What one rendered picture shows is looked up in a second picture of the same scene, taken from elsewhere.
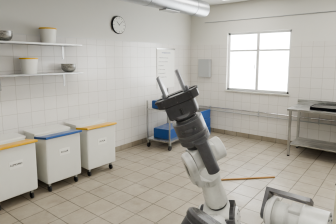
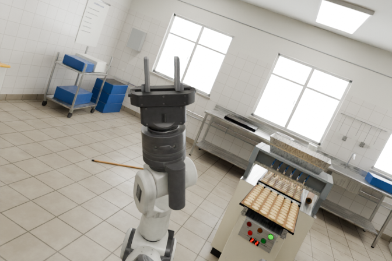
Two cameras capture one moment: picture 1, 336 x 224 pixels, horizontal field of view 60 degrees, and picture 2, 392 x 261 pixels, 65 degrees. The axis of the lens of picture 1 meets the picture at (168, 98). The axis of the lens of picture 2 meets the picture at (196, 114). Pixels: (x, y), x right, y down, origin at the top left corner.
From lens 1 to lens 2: 28 cm
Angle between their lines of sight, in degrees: 23
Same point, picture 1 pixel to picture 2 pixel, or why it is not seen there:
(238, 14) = not seen: outside the picture
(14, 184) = not seen: outside the picture
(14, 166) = not seen: outside the picture
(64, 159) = not seen: outside the picture
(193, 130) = (172, 148)
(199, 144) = (175, 169)
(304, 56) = (235, 66)
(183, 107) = (168, 113)
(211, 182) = (162, 213)
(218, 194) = (162, 226)
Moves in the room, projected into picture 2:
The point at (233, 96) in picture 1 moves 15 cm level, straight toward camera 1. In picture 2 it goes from (156, 80) to (156, 81)
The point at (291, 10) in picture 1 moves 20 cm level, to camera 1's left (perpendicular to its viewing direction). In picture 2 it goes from (241, 17) to (232, 13)
